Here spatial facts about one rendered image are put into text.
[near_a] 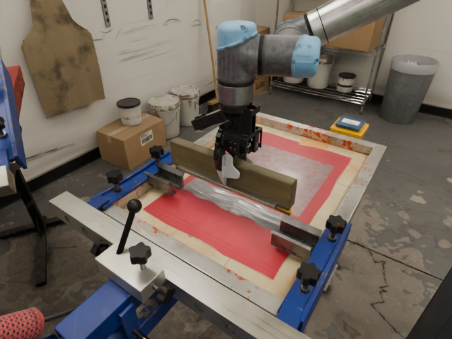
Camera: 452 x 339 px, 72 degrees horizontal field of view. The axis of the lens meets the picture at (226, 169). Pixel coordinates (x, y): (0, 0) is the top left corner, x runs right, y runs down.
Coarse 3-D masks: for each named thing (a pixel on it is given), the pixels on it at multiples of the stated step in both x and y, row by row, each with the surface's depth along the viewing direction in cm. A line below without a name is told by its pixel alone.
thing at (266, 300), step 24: (264, 120) 130; (288, 120) 127; (336, 144) 116; (360, 144) 111; (144, 192) 93; (360, 192) 88; (120, 216) 80; (168, 240) 73; (192, 264) 67; (216, 264) 67; (240, 288) 63
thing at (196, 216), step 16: (272, 144) 118; (288, 144) 118; (256, 160) 108; (272, 160) 108; (192, 176) 100; (176, 192) 94; (144, 208) 88; (160, 208) 88; (176, 208) 88; (192, 208) 88; (208, 208) 88; (176, 224) 83; (192, 224) 83; (208, 224) 83
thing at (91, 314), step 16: (112, 288) 57; (96, 304) 54; (112, 304) 54; (128, 304) 56; (64, 320) 52; (80, 320) 52; (96, 320) 52; (112, 320) 54; (64, 336) 50; (80, 336) 50; (96, 336) 51
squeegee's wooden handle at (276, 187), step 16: (176, 144) 82; (192, 144) 81; (176, 160) 85; (192, 160) 81; (208, 160) 78; (240, 160) 74; (240, 176) 74; (256, 176) 71; (272, 176) 68; (288, 176) 68; (256, 192) 73; (272, 192) 70; (288, 192) 67; (288, 208) 70
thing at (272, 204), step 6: (180, 168) 84; (186, 168) 83; (192, 174) 82; (198, 174) 81; (204, 174) 81; (204, 180) 80; (210, 180) 79; (216, 180) 78; (222, 186) 77; (228, 186) 76; (234, 186) 76; (234, 192) 76; (240, 192) 74; (246, 192) 74; (252, 198) 73; (258, 198) 72; (264, 198) 72; (264, 204) 72; (270, 204) 70; (276, 204) 71
